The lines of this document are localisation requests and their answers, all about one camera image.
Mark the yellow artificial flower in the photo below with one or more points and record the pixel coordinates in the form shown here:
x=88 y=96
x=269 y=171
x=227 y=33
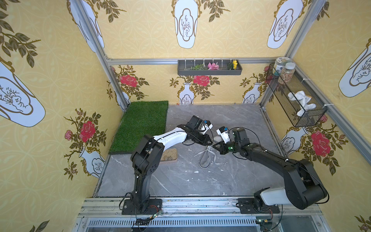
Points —
x=235 y=63

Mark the white shoelace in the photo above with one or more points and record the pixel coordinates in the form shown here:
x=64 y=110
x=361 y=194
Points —
x=207 y=157

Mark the white plush toy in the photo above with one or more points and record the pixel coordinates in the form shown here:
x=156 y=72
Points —
x=303 y=101

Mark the black wire basket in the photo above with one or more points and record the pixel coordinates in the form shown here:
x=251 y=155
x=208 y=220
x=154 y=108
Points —
x=297 y=83

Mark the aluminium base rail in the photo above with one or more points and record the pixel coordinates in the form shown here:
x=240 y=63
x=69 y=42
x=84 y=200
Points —
x=197 y=212

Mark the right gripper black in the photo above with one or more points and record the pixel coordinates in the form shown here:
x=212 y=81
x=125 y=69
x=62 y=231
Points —
x=223 y=146

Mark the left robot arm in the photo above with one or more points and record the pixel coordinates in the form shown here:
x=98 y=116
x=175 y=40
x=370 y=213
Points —
x=146 y=159

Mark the glass jar white lid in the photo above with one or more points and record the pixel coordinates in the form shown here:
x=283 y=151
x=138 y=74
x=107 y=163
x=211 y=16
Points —
x=286 y=73

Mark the grey canvas sneaker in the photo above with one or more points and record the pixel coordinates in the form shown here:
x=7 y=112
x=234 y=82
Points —
x=217 y=139

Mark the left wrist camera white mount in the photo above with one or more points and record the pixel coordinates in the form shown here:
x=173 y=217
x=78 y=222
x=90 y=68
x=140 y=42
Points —
x=206 y=126

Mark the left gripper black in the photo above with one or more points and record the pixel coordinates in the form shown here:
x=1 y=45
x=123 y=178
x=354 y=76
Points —
x=203 y=137

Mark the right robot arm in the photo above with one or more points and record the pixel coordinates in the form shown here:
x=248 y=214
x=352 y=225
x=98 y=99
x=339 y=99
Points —
x=302 y=186

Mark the green artificial grass mat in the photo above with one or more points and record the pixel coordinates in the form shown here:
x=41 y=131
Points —
x=140 y=119

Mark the pink artificial flower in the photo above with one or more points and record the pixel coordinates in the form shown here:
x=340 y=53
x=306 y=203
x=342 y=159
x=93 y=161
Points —
x=213 y=66

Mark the patterned jar behind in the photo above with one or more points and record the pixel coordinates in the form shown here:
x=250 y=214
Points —
x=279 y=64

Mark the grey wall planter shelf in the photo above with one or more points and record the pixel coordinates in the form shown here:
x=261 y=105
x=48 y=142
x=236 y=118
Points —
x=225 y=67

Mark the green artificial plant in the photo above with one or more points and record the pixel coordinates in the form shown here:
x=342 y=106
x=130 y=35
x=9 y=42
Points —
x=197 y=67

